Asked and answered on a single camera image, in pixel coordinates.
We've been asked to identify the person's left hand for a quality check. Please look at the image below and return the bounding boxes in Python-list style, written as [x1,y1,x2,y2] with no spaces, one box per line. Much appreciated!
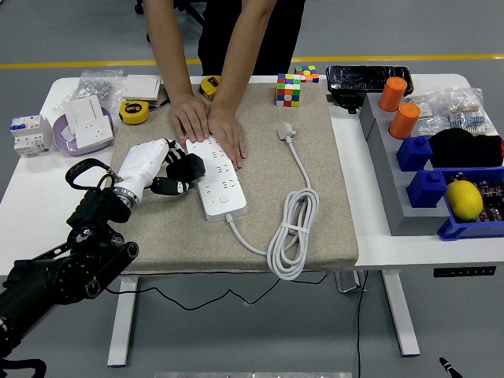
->
[207,106,248,170]

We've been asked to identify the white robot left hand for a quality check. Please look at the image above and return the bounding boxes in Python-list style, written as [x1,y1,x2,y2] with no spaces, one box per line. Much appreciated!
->
[116,137,198,198]

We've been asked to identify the person's right hand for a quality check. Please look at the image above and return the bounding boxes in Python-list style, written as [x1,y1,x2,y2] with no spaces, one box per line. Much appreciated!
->
[169,94,209,143]

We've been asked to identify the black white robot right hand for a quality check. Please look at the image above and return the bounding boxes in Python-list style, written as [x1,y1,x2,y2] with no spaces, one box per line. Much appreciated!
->
[439,356,461,378]

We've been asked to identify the black power adapter with cord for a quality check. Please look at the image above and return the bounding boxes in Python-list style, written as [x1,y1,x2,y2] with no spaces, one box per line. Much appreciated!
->
[165,153,207,183]

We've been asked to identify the white power strip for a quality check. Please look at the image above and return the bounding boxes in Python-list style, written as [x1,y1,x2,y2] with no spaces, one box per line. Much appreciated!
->
[184,135,249,224]

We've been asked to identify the grey-brown mat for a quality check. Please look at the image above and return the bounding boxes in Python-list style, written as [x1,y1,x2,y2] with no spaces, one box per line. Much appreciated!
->
[106,80,361,276]

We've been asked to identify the white right table leg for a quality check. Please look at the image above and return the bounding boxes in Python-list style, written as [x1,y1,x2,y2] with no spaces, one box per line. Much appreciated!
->
[380,270,421,358]

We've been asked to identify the white table leg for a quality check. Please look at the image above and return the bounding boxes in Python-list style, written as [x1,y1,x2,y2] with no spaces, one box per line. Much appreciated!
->
[380,270,421,358]
[106,275,139,367]

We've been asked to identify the person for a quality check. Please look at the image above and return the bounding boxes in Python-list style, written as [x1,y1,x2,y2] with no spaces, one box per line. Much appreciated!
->
[196,0,307,76]

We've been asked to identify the large rubik's cube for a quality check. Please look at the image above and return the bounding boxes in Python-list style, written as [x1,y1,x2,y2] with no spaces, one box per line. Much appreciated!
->
[275,72,302,107]

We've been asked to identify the purple bowl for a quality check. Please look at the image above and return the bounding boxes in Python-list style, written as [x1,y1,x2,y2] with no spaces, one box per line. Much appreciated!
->
[53,106,121,158]

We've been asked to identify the plastic bag of screws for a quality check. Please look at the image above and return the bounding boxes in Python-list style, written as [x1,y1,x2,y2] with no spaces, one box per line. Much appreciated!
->
[58,69,125,112]

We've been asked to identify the black table control panel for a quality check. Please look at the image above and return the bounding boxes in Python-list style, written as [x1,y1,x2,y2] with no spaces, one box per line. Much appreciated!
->
[433,266,497,278]

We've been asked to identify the small rubik's cube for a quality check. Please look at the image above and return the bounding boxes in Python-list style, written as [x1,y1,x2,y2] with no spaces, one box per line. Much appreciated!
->
[294,65,321,84]

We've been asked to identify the white circuit breaker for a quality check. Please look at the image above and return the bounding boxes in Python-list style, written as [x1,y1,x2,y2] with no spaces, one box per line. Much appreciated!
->
[10,113,53,158]

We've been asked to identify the grey box under table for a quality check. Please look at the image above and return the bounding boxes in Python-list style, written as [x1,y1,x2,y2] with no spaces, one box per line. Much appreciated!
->
[334,270,368,295]

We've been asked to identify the blue plastic bin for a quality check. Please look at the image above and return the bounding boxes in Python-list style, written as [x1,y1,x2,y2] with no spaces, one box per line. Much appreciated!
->
[427,165,504,241]

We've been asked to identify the black glossy tray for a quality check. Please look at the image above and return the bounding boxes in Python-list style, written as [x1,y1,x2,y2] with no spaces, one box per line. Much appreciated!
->
[325,65,415,95]

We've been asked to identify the white left table leg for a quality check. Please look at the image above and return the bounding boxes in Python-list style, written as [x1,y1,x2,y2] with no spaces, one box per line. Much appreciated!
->
[106,275,139,367]

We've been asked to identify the orange cylinder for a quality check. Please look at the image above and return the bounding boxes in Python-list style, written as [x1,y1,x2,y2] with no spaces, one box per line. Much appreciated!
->
[389,102,422,141]
[378,76,409,113]

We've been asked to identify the yellow lemon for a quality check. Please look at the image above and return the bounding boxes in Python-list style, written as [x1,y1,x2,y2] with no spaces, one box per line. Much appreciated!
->
[445,180,484,221]

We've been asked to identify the dark electronic modules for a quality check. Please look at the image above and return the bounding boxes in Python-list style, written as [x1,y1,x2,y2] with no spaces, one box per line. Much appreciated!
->
[474,179,504,224]

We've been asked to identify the grey block holder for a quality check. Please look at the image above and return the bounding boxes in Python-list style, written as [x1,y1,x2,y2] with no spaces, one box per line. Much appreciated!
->
[358,93,452,237]

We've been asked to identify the blue block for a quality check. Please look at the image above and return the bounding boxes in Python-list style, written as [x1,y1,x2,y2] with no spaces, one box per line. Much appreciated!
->
[396,135,434,172]
[406,169,448,209]

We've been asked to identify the plastic bag of white parts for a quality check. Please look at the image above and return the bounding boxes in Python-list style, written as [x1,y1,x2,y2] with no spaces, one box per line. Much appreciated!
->
[409,92,454,137]

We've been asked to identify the black cloth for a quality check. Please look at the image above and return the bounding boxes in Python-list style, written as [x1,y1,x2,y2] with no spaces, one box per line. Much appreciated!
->
[428,128,504,169]

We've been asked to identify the plastic bag of resistors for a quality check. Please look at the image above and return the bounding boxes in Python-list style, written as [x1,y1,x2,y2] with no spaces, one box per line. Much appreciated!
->
[447,87,498,137]

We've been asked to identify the yellow tape measure with strap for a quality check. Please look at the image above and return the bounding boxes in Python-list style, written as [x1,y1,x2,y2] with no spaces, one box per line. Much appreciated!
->
[118,97,171,126]

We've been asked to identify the white wall socket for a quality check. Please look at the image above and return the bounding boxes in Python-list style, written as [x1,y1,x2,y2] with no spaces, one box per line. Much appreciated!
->
[74,116,115,149]

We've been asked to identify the white power strip cord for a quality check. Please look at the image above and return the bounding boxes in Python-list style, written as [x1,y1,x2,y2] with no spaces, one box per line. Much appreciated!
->
[223,120,321,282]

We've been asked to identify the white wall switch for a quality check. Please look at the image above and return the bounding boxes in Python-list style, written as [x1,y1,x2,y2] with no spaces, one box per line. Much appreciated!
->
[120,74,162,102]

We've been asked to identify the white switch panel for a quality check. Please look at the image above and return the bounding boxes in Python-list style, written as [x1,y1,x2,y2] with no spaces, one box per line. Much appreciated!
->
[62,96,113,135]

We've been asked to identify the black hanging cable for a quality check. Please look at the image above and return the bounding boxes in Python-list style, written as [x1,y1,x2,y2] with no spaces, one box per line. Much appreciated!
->
[355,270,369,378]

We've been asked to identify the thin black cable under table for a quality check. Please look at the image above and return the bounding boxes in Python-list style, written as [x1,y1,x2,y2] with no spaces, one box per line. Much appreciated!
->
[105,271,328,311]

